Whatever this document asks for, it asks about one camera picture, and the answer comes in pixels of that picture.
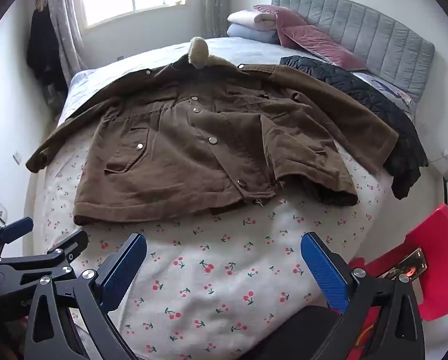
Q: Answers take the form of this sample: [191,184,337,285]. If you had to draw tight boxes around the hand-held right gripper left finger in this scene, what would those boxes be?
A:
[23,232,147,360]

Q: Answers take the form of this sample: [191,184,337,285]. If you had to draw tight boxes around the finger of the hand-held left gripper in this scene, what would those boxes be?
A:
[0,216,34,249]
[0,229,89,282]

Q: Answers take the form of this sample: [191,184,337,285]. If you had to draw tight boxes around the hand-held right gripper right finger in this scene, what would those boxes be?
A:
[300,232,425,360]

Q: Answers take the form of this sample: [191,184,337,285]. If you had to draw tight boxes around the brown jacket with fur collar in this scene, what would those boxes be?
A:
[25,37,399,226]

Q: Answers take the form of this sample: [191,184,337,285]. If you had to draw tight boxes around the dark hanging clothes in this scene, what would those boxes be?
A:
[26,0,69,92]

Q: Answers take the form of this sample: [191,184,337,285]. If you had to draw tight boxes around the dark cloth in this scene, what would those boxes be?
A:
[243,305,345,360]

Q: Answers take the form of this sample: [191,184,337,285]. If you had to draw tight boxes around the smartphone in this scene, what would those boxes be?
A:
[391,247,429,280]

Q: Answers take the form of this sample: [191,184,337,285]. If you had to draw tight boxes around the cherry print bed sheet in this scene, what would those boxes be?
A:
[29,127,446,360]

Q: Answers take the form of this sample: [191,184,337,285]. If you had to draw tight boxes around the red plastic chair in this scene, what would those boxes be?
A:
[350,202,448,360]

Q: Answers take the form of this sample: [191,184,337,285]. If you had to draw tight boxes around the black quilted jacket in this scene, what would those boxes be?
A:
[280,55,430,201]

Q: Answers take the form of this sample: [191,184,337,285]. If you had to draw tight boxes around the grey patterned curtain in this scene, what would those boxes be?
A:
[203,0,232,40]
[46,0,87,72]

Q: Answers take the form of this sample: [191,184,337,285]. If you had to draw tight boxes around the pink velvet pillow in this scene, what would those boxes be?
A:
[278,25,367,71]
[253,4,310,32]

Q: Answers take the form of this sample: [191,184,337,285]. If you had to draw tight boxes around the grey padded headboard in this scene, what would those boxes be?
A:
[271,0,435,102]

